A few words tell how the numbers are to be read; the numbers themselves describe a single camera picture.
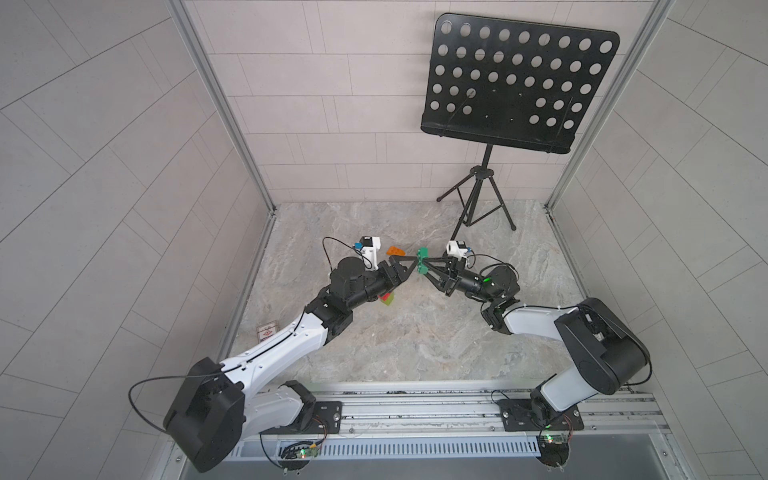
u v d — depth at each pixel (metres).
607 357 0.44
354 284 0.57
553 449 0.68
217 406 0.38
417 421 0.71
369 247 0.69
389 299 0.88
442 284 0.71
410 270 0.68
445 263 0.71
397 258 0.66
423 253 0.96
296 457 0.65
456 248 0.76
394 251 1.02
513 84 0.68
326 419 0.71
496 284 0.63
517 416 0.71
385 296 0.89
